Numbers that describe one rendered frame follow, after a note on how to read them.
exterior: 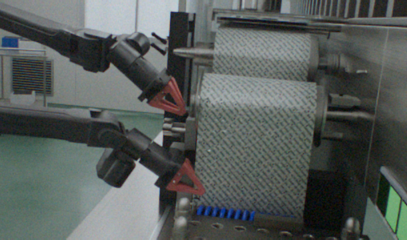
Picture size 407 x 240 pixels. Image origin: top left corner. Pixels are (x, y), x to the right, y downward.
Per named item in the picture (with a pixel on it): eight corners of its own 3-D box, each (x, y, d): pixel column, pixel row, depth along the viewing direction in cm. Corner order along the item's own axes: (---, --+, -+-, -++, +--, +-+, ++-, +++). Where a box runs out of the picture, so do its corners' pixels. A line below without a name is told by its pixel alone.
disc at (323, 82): (311, 135, 113) (319, 73, 109) (313, 135, 113) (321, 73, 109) (317, 157, 99) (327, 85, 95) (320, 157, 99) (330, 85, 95)
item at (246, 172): (191, 211, 106) (197, 129, 102) (301, 225, 104) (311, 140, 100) (191, 213, 105) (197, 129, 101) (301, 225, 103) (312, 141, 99)
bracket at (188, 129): (165, 234, 120) (173, 113, 114) (191, 237, 120) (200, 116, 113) (161, 243, 116) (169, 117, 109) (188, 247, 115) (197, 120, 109)
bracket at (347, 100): (327, 100, 106) (328, 91, 106) (355, 103, 105) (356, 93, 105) (330, 104, 101) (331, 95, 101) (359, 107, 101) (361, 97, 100)
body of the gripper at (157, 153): (160, 190, 100) (130, 169, 100) (169, 175, 110) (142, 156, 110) (177, 166, 98) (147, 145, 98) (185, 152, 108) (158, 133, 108)
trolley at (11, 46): (-2, 120, 597) (-4, 35, 576) (48, 120, 615) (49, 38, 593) (-10, 139, 512) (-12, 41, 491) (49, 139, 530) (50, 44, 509)
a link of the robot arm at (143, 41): (79, 69, 107) (81, 32, 103) (100, 53, 117) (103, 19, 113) (131, 82, 105) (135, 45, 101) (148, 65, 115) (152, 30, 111)
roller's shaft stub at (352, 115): (319, 121, 107) (321, 101, 106) (351, 124, 106) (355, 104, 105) (321, 125, 102) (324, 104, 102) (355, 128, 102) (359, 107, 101)
